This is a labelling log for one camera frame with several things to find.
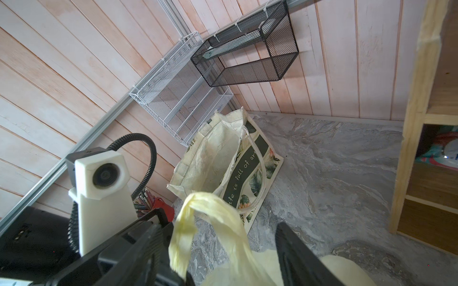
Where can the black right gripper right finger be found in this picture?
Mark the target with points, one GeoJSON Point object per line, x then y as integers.
{"type": "Point", "coordinates": [298, 264]}

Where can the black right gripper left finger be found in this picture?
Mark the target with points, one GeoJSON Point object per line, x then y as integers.
{"type": "Point", "coordinates": [136, 256]}

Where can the orange-print plastic grocery bag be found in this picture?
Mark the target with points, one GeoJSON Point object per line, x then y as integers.
{"type": "Point", "coordinates": [244, 267]}

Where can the cream canvas tote bag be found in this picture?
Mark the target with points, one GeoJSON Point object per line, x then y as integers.
{"type": "Point", "coordinates": [230, 157]}

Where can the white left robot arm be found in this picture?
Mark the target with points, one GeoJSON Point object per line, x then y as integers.
{"type": "Point", "coordinates": [38, 244]}

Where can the red pen cup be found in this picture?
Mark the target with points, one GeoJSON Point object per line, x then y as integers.
{"type": "Point", "coordinates": [147, 202]}

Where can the wooden three-tier shelf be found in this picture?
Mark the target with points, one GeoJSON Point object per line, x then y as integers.
{"type": "Point", "coordinates": [425, 200]}

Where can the Fox's candy bag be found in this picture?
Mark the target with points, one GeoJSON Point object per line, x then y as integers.
{"type": "Point", "coordinates": [438, 146]}

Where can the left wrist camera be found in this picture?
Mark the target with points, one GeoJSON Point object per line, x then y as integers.
{"type": "Point", "coordinates": [100, 189]}

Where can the white wire mesh rack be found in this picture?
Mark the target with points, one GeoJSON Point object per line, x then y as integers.
{"type": "Point", "coordinates": [176, 94]}

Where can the black mesh wall basket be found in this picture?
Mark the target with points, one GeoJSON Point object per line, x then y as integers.
{"type": "Point", "coordinates": [269, 26]}

